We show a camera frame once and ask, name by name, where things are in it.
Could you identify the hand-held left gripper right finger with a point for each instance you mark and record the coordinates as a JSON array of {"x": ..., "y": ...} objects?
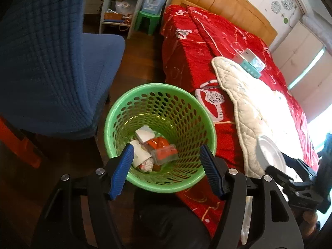
[{"x": 211, "y": 171}]

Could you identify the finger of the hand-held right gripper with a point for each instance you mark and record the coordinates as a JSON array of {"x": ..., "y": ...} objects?
[
  {"x": 276, "y": 173},
  {"x": 295, "y": 164}
]

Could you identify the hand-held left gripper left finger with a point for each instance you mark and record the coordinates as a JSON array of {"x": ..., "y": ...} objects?
[{"x": 122, "y": 171}]

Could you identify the round clear lid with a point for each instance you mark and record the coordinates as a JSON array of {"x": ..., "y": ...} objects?
[{"x": 269, "y": 153}]

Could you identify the white cup with red label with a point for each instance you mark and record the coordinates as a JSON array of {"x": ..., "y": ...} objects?
[{"x": 138, "y": 154}]

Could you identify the red white paper cup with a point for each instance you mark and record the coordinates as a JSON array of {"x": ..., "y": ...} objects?
[{"x": 148, "y": 166}]

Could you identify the white foam block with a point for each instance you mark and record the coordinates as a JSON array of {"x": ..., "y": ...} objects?
[{"x": 144, "y": 134}]

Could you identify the clear rectangular plastic container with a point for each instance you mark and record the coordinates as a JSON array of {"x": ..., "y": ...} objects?
[{"x": 166, "y": 158}]

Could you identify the orange snack wrapper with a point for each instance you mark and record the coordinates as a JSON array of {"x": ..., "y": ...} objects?
[{"x": 158, "y": 142}]

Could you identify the green perforated plastic basket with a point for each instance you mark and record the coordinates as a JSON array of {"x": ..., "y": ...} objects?
[{"x": 160, "y": 109}]

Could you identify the person's right hand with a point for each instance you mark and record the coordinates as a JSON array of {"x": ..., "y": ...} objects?
[{"x": 311, "y": 219}]

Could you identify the window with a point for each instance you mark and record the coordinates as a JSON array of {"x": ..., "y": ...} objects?
[{"x": 320, "y": 132}]

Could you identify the white quilted mat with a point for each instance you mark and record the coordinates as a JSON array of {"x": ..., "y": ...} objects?
[{"x": 249, "y": 103}]

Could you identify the white wardrobe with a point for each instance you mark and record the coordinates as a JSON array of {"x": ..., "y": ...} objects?
[{"x": 306, "y": 64}]

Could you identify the teal tissue pack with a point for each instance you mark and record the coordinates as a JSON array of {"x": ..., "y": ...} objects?
[{"x": 255, "y": 68}]

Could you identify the orange plastic object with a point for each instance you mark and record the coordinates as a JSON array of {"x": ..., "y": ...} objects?
[{"x": 18, "y": 142}]

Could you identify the red patterned bedspread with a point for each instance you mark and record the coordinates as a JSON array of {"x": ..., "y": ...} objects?
[{"x": 192, "y": 57}]

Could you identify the white tissue pack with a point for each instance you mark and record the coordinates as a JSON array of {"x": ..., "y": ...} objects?
[{"x": 246, "y": 55}]

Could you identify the blue fabric chair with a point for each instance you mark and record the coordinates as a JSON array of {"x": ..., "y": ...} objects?
[{"x": 51, "y": 57}]

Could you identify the green plastic stool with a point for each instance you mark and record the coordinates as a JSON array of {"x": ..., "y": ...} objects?
[{"x": 147, "y": 20}]

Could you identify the white shelf unit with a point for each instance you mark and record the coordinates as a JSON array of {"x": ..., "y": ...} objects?
[{"x": 106, "y": 18}]

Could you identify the clear plastic bag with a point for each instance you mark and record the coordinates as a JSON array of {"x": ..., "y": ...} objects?
[{"x": 125, "y": 6}]

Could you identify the wooden headboard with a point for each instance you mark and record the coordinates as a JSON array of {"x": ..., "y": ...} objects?
[{"x": 223, "y": 2}]

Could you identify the light blue paper bag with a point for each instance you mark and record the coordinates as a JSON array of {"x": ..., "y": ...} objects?
[{"x": 154, "y": 2}]

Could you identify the patterned round wall sticker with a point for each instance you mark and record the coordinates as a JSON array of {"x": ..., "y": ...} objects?
[
  {"x": 286, "y": 0},
  {"x": 275, "y": 6}
]

